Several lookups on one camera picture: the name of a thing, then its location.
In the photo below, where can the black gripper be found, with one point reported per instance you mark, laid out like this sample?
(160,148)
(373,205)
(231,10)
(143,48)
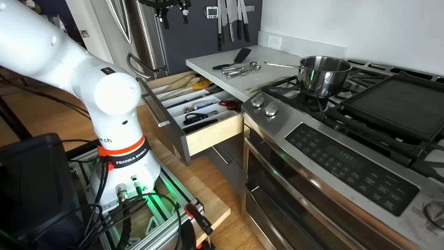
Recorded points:
(161,3)

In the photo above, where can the gas stove top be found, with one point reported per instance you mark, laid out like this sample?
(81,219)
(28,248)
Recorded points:
(361,126)

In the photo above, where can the black oven control panel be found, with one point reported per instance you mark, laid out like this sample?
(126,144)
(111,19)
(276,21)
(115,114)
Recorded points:
(351,166)

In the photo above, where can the black griddle plate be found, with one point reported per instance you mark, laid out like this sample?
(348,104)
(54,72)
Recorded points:
(397,104)

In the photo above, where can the black plastic spatula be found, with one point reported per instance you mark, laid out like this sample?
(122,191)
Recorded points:
(242,55)

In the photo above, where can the open wooden kitchen drawer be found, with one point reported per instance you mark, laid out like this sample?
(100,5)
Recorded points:
(212,133)

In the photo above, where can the silver measuring spoon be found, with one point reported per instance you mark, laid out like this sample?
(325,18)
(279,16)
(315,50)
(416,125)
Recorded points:
(251,65)
(236,71)

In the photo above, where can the wooden spatula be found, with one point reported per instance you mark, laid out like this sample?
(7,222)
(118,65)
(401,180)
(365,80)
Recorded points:
(282,65)

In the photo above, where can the red and black clamp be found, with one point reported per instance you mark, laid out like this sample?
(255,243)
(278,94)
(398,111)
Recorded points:
(199,222)

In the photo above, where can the yellow spoon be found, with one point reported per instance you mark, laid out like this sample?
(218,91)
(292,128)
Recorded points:
(201,85)

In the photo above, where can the white drawer organizer tray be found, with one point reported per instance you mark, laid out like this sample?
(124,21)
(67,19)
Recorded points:
(181,98)

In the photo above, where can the light wooden platform board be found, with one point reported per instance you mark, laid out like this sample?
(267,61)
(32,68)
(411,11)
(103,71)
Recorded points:
(203,198)

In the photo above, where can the wooden spoon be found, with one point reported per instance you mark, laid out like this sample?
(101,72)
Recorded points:
(178,83)

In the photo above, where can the red utensil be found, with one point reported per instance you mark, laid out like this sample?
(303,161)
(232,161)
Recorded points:
(229,104)

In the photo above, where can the stainless steel refrigerator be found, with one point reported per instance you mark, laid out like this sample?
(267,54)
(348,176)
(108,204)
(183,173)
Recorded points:
(139,36)

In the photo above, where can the silver stove knob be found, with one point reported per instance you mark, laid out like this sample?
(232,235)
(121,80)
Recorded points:
(271,110)
(257,100)

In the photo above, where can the dark grey side panel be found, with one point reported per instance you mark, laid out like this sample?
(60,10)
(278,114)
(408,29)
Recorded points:
(194,41)

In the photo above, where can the black metal leg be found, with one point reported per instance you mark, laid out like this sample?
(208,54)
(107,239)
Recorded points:
(14,118)

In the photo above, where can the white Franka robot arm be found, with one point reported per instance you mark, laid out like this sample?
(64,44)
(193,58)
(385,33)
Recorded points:
(111,91)

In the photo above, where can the blue utensil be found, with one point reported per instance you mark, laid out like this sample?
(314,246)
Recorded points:
(203,105)

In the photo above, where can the small white wall timer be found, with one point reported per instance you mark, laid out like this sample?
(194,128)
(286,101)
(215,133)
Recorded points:
(211,12)

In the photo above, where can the white wall outlet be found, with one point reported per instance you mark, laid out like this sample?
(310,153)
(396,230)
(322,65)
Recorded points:
(275,41)

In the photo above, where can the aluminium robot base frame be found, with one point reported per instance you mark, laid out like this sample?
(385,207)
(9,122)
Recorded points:
(161,230)

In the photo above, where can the black plastic box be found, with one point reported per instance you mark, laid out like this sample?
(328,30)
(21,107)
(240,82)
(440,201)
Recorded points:
(32,194)

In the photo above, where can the stainless steel gas range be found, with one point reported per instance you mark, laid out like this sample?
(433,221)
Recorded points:
(296,139)

